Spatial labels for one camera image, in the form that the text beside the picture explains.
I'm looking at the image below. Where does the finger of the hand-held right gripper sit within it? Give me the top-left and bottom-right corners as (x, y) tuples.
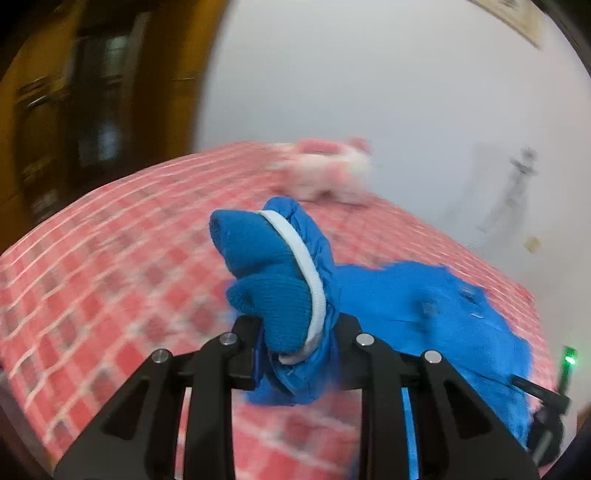
(510, 376), (571, 409)

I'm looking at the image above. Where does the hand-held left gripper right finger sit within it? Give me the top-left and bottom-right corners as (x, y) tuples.
(335, 314), (540, 480)

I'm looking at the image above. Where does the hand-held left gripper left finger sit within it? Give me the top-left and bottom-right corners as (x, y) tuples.
(54, 318), (263, 480)

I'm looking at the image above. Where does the blue puffer jacket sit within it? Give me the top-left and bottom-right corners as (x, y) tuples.
(210, 197), (536, 480)

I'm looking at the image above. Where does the red checked blanket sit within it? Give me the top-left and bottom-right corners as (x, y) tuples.
(0, 141), (559, 480)

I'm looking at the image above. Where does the pink plush unicorn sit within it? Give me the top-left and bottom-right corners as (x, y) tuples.
(268, 137), (375, 206)

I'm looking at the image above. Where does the brown wooden door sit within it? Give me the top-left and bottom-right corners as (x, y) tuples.
(0, 0), (232, 241)

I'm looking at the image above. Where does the grey camera stand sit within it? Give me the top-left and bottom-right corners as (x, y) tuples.
(466, 147), (541, 247)

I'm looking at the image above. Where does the framed wall picture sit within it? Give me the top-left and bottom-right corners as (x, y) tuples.
(471, 0), (548, 49)

